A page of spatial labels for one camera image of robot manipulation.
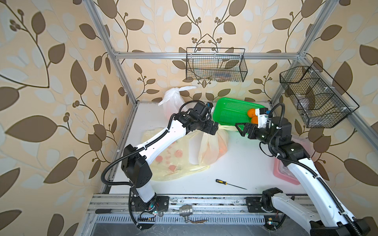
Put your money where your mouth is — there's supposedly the orange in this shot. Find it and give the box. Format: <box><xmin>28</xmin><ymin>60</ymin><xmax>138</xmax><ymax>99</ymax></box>
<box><xmin>251</xmin><ymin>116</ymin><xmax>258</xmax><ymax>124</ymax></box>
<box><xmin>247</xmin><ymin>109</ymin><xmax>256</xmax><ymax>118</ymax></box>

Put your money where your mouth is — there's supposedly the white plastic bag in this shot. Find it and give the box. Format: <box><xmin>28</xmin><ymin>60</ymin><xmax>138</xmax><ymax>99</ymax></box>
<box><xmin>158</xmin><ymin>86</ymin><xmax>196</xmax><ymax>120</ymax></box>

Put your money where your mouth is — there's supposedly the black handled tool on rail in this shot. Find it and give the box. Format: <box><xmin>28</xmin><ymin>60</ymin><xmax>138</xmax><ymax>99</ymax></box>
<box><xmin>95</xmin><ymin>209</ymin><xmax>125</xmax><ymax>214</ymax></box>

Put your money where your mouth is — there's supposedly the green plastic basket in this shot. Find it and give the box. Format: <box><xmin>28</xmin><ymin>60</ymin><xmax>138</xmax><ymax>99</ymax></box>
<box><xmin>213</xmin><ymin>98</ymin><xmax>265</xmax><ymax>126</ymax></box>

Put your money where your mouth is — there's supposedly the wire basket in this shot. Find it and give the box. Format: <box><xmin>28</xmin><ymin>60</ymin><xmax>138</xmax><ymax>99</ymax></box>
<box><xmin>280</xmin><ymin>61</ymin><xmax>360</xmax><ymax>128</ymax></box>
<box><xmin>185</xmin><ymin>47</ymin><xmax>248</xmax><ymax>83</ymax></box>

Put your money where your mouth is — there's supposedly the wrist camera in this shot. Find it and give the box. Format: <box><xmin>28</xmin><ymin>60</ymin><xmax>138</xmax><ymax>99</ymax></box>
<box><xmin>255</xmin><ymin>108</ymin><xmax>270</xmax><ymax>128</ymax></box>
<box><xmin>193</xmin><ymin>101</ymin><xmax>214</xmax><ymax>120</ymax></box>

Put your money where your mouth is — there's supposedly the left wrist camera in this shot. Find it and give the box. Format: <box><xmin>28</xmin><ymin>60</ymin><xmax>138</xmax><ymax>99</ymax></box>
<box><xmin>193</xmin><ymin>101</ymin><xmax>214</xmax><ymax>120</ymax></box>

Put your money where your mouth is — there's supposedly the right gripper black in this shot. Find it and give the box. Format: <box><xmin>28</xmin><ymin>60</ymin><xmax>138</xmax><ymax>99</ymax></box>
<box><xmin>236</xmin><ymin>122</ymin><xmax>279</xmax><ymax>148</ymax></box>

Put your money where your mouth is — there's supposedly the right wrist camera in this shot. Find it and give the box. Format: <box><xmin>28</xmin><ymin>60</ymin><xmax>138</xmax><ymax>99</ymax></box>
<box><xmin>255</xmin><ymin>108</ymin><xmax>270</xmax><ymax>128</ymax></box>

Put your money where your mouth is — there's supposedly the pink plastic box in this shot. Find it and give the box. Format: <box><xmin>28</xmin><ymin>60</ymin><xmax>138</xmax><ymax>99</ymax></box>
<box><xmin>273</xmin><ymin>135</ymin><xmax>311</xmax><ymax>185</ymax></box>

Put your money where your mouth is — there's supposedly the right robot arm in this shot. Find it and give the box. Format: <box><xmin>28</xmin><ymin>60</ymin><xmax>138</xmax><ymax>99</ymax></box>
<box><xmin>235</xmin><ymin>103</ymin><xmax>371</xmax><ymax>236</ymax></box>

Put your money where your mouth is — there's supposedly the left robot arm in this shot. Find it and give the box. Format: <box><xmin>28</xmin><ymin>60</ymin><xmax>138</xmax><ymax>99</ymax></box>
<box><xmin>100</xmin><ymin>100</ymin><xmax>219</xmax><ymax>230</ymax></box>

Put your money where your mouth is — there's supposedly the yellow plastic bag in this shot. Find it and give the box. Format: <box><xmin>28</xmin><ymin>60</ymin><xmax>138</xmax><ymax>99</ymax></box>
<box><xmin>198</xmin><ymin>125</ymin><xmax>237</xmax><ymax>166</ymax></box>
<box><xmin>150</xmin><ymin>131</ymin><xmax>210</xmax><ymax>182</ymax></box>

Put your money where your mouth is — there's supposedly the metal cylinder fitting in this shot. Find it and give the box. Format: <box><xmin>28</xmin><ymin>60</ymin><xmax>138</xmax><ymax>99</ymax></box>
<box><xmin>179</xmin><ymin>205</ymin><xmax>193</xmax><ymax>218</ymax></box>

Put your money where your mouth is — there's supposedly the back wire basket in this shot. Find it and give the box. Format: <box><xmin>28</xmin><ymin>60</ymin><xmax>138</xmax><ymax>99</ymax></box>
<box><xmin>185</xmin><ymin>47</ymin><xmax>248</xmax><ymax>83</ymax></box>

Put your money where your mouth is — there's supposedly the right wire basket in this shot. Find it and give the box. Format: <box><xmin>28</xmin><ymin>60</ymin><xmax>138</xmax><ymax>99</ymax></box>
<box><xmin>280</xmin><ymin>61</ymin><xmax>360</xmax><ymax>128</ymax></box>

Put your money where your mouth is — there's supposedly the yellow black screwdriver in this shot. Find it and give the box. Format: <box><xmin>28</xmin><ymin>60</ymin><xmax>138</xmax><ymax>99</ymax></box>
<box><xmin>216</xmin><ymin>179</ymin><xmax>247</xmax><ymax>190</ymax></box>

